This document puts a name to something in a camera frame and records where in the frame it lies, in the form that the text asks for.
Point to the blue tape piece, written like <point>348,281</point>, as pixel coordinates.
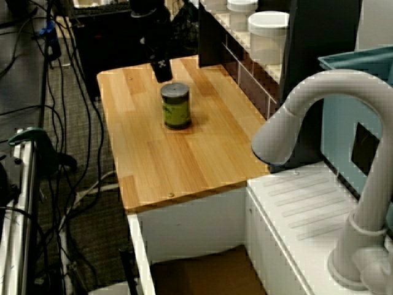
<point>46,27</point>

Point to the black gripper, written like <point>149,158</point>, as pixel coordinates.
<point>156,37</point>

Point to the green labelled tin can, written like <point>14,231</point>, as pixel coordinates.
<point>176,107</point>

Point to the white toy faucet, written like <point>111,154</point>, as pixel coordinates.
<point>337,80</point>

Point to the black equipment box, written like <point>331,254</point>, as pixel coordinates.
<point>107,46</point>

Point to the wooden countertop board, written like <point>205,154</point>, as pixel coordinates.
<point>184,159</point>

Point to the black stand pole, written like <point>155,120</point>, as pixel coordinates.
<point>46,77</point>

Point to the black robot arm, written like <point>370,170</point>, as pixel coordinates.
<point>144,5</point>

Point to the white plastic jar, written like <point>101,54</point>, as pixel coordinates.
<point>268,37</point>
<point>241,12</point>

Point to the white sink with drainboard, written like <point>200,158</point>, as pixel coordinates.
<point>291,196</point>

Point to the silver metal frame rail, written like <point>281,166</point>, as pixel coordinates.
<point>24,215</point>

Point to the teal plastic bin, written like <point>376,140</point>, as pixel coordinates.
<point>337,138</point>

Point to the black shelf frame with backsplash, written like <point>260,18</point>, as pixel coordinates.
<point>307,61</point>

